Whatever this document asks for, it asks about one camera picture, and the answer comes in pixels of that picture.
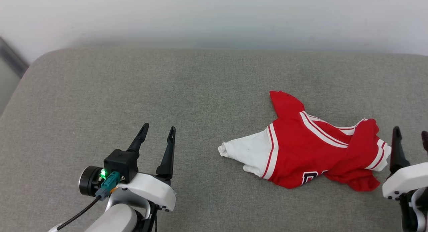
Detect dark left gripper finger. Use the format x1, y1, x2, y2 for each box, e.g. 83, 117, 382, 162
126, 123, 149, 153
156, 126, 176, 186

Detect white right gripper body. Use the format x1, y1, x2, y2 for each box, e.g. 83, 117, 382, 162
382, 162, 428, 201

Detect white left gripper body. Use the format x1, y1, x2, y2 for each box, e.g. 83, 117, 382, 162
115, 172, 177, 212

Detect red basketball jersey white sleeves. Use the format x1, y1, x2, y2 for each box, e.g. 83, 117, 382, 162
218, 91, 392, 192

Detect grey fabric sofa seat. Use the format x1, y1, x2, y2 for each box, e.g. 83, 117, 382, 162
0, 46, 428, 232

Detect teal left camera connector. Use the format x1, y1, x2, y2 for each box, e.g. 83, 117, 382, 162
95, 171, 121, 201

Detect black left camera cable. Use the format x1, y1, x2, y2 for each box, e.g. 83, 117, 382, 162
55, 195, 101, 231

